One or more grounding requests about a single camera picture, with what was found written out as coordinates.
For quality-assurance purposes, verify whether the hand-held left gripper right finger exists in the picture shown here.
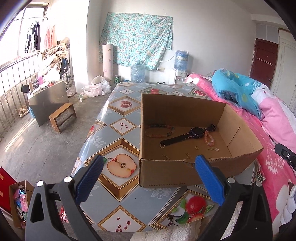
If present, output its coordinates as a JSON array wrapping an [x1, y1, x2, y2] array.
[[195, 155, 273, 241]]

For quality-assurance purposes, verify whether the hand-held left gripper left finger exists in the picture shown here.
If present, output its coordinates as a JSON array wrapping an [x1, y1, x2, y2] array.
[[25, 154, 104, 241]]

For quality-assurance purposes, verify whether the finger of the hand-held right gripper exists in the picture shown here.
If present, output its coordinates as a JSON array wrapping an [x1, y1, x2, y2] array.
[[275, 143, 296, 172]]

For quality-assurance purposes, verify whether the pink bead bracelet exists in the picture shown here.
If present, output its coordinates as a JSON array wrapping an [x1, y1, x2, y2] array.
[[203, 130, 215, 146]]

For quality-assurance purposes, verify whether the black smart watch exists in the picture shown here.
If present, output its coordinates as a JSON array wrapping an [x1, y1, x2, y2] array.
[[159, 123, 216, 147]]

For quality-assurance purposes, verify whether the mixed colour bead bracelet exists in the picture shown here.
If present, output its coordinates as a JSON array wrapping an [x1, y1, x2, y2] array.
[[144, 124, 174, 139]]

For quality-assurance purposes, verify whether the brown cardboard box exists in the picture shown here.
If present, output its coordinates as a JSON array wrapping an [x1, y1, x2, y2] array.
[[138, 93, 264, 189]]

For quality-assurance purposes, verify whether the pink floral blanket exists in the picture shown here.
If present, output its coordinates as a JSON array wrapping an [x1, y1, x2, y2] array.
[[185, 73, 296, 241]]

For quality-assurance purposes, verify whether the fruit print tablecloth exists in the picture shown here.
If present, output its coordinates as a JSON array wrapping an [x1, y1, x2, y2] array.
[[70, 81, 259, 233]]

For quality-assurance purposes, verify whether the wooden stool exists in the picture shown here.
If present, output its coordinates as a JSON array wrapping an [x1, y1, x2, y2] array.
[[48, 103, 77, 133]]

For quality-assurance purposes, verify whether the cardboard box of clutter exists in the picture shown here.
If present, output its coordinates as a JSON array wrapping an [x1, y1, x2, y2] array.
[[9, 180, 35, 229]]

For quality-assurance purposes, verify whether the blue and pink cartoon quilt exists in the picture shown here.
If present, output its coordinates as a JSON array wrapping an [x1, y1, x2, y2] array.
[[211, 68, 296, 145]]

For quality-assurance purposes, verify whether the red box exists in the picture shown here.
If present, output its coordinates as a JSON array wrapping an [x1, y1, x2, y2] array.
[[0, 166, 15, 215]]

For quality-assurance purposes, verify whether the white door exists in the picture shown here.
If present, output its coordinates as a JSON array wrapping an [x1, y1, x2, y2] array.
[[269, 28, 296, 109]]

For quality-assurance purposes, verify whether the grey cabinet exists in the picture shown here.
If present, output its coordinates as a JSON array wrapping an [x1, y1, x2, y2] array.
[[28, 79, 70, 127]]

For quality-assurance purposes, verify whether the white plastic bag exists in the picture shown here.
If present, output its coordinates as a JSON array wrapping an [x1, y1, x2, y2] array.
[[91, 75, 111, 95], [81, 83, 102, 97]]

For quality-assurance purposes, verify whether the pair of slippers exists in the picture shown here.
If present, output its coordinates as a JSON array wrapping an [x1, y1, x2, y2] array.
[[18, 105, 29, 118]]

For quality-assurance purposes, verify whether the white water dispenser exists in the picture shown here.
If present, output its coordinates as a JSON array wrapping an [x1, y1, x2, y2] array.
[[174, 70, 188, 84]]

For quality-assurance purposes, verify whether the dark red door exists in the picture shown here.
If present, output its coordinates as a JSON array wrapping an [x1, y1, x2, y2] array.
[[250, 38, 278, 90]]

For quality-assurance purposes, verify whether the wheelchair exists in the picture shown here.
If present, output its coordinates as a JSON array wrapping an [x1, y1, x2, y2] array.
[[60, 57, 74, 90]]

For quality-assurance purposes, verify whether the clear empty water jug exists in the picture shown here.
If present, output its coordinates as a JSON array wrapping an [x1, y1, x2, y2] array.
[[131, 60, 146, 83]]

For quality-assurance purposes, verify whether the blue water jug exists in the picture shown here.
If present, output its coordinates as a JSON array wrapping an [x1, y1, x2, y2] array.
[[173, 50, 189, 72]]

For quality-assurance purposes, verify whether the grey transom window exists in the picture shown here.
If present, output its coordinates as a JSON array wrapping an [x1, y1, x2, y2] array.
[[256, 23, 279, 43]]

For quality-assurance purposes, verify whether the pile of clothes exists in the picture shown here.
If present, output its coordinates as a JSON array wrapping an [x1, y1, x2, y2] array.
[[43, 37, 70, 77]]

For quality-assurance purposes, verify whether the metal balcony railing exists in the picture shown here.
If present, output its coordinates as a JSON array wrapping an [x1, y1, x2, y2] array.
[[0, 52, 44, 139]]

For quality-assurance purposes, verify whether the hanging pink garment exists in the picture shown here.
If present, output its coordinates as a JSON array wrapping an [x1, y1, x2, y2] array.
[[45, 22, 56, 49]]

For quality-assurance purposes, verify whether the hanging dark jacket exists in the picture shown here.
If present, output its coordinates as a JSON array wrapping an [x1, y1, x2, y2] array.
[[25, 21, 41, 54]]

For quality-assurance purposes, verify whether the wall hook rack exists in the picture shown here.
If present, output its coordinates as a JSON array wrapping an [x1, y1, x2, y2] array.
[[255, 58, 274, 68]]

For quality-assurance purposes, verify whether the white wall cable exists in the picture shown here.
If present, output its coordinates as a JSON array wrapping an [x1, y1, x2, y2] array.
[[158, 55, 176, 63]]

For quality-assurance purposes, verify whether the teal floral wall cloth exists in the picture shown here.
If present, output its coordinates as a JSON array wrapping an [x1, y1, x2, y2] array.
[[99, 12, 174, 70]]

